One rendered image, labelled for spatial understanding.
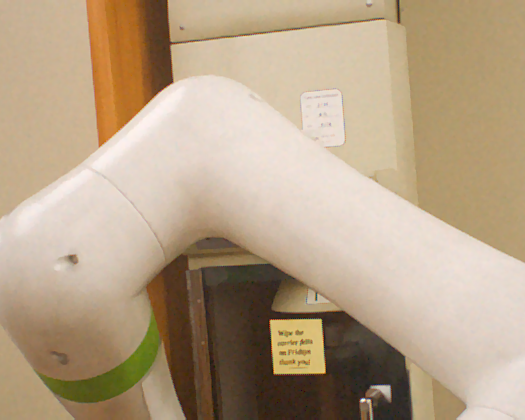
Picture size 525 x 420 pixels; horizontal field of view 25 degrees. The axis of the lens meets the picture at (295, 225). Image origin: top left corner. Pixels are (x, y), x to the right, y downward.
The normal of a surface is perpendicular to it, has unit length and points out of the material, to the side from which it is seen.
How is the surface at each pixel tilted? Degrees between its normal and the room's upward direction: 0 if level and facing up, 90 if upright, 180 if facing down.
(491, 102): 90
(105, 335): 128
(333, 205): 54
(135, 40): 90
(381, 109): 90
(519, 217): 90
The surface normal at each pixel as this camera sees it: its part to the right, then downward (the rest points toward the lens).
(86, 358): 0.29, 0.76
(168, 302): 0.94, -0.06
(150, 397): 0.73, 0.55
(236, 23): -0.32, 0.07
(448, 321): -0.63, -0.15
